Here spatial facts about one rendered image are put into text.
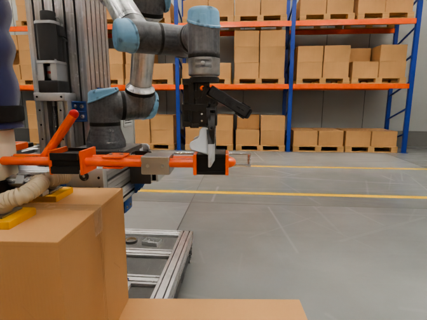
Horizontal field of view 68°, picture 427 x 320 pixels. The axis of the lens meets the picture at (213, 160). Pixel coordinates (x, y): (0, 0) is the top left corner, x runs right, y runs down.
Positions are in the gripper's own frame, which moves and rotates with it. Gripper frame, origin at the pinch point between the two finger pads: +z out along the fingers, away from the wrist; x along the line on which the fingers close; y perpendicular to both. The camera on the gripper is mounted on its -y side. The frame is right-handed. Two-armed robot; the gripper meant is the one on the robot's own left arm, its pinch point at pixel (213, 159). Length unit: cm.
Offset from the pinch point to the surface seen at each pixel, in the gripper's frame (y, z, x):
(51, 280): 32.2, 21.1, 20.4
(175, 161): 9.1, -0.2, 3.5
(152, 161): 14.6, -0.2, 3.6
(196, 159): 3.8, -1.0, 4.2
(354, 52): -313, -128, -737
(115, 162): 23.5, 0.0, 3.5
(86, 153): 31.2, -1.9, 2.3
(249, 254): -22, 108, -160
